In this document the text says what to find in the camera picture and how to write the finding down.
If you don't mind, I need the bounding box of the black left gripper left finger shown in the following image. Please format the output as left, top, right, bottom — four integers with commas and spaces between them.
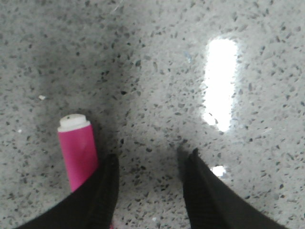
19, 154, 119, 229

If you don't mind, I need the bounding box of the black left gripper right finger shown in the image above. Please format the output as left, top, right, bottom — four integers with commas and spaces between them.
182, 148, 283, 229

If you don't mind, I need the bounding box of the pink white pen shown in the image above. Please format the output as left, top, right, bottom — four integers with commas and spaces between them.
58, 114, 102, 193

